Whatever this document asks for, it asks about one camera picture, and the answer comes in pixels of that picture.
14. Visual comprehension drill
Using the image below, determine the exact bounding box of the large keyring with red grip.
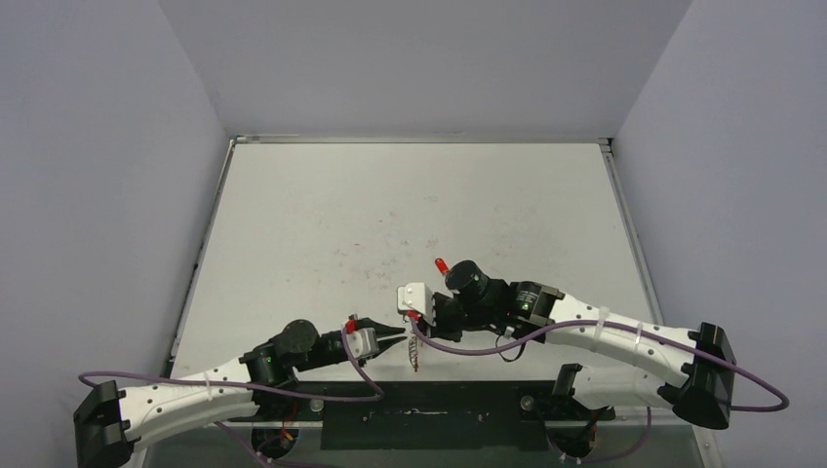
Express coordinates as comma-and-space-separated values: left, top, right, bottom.
407, 335, 421, 372

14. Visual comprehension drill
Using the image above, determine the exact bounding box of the red tagged key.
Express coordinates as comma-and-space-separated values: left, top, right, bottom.
434, 258, 450, 276

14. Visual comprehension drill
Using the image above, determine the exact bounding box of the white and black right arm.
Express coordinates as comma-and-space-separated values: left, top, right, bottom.
420, 258, 736, 430

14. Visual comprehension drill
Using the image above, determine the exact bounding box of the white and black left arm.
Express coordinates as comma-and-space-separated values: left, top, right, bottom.
72, 318, 405, 467

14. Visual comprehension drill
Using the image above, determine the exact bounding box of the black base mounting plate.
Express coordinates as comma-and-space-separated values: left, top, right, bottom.
247, 380, 615, 451

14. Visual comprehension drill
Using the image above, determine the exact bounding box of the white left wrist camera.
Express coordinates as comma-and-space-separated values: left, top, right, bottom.
344, 319, 379, 360

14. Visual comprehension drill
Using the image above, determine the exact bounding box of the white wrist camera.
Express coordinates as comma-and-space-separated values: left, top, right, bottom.
344, 319, 379, 360
396, 283, 435, 326

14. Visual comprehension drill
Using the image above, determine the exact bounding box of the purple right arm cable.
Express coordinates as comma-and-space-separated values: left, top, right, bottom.
407, 313, 791, 465

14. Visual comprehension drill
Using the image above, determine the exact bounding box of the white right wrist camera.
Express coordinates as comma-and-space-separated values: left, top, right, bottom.
396, 283, 435, 326

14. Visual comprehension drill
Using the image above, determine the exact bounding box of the aluminium front rail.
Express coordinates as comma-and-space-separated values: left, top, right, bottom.
120, 376, 732, 435

